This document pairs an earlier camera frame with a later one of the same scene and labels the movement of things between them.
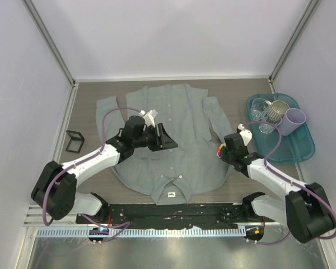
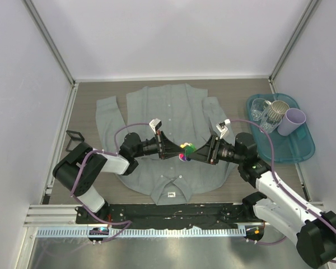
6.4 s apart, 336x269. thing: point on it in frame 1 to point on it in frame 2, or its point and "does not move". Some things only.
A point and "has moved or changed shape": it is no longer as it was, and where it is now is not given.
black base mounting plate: x=210 y=215 does not move
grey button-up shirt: x=198 y=126 does not move
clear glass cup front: x=269 y=116 does not move
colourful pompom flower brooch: x=222 y=149 has moved or changed shape
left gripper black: x=162 y=142 to x=168 y=149
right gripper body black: x=228 y=156 to x=219 y=151
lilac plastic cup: x=293 y=118 does not move
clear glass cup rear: x=257 y=108 does not move
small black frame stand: x=76 y=141 does not move
